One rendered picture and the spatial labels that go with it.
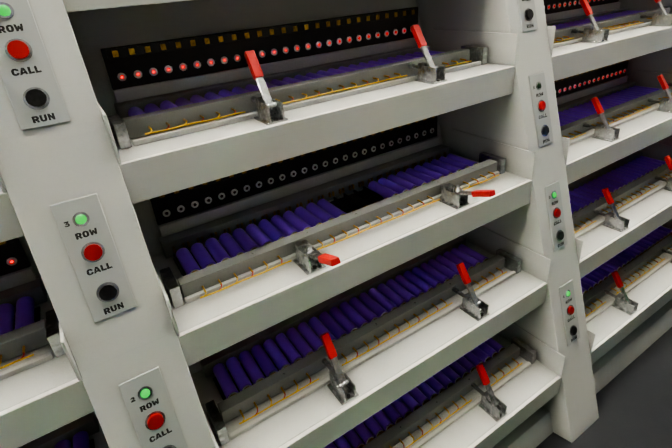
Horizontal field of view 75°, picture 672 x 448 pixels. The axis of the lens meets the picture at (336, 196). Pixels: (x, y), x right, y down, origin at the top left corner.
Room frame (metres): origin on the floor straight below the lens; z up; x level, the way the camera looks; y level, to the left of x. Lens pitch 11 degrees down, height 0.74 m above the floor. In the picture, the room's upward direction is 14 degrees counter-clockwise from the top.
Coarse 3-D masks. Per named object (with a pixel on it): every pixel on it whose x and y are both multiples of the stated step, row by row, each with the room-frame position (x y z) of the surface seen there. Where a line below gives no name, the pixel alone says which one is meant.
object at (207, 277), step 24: (480, 168) 0.73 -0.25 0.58; (408, 192) 0.67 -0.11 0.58; (432, 192) 0.68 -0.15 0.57; (360, 216) 0.61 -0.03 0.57; (288, 240) 0.57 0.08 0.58; (312, 240) 0.58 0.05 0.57; (216, 264) 0.53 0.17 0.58; (240, 264) 0.53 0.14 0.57; (264, 264) 0.55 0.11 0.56; (192, 288) 0.50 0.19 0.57
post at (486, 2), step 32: (416, 0) 0.90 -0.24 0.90; (448, 0) 0.82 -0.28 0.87; (480, 0) 0.76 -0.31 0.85; (512, 0) 0.73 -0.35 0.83; (512, 32) 0.72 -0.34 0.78; (544, 32) 0.76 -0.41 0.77; (544, 64) 0.75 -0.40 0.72; (512, 96) 0.73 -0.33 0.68; (448, 128) 0.88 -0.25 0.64; (480, 128) 0.80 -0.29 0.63; (512, 128) 0.74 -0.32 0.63; (544, 160) 0.74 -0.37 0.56; (544, 192) 0.73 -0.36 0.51; (512, 224) 0.77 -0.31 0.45; (544, 224) 0.73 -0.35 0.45; (576, 256) 0.76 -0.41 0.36; (576, 288) 0.76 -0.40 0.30; (544, 320) 0.74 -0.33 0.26; (576, 352) 0.74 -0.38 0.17; (576, 384) 0.74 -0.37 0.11; (576, 416) 0.73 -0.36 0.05
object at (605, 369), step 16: (656, 320) 0.95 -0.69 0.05; (640, 336) 0.92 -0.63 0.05; (656, 336) 0.95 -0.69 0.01; (608, 352) 0.88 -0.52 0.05; (624, 352) 0.88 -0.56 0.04; (640, 352) 0.91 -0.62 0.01; (592, 368) 0.85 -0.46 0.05; (608, 368) 0.85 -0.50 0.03; (624, 368) 0.88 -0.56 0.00; (544, 416) 0.75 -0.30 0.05; (512, 432) 0.73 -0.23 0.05; (528, 432) 0.72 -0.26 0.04; (544, 432) 0.74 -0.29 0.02
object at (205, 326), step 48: (432, 144) 0.85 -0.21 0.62; (480, 144) 0.81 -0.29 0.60; (288, 192) 0.70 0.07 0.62; (528, 192) 0.72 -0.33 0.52; (384, 240) 0.58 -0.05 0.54; (432, 240) 0.62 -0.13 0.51; (240, 288) 0.51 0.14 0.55; (288, 288) 0.50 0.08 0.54; (336, 288) 0.54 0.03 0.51; (192, 336) 0.45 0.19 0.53; (240, 336) 0.48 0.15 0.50
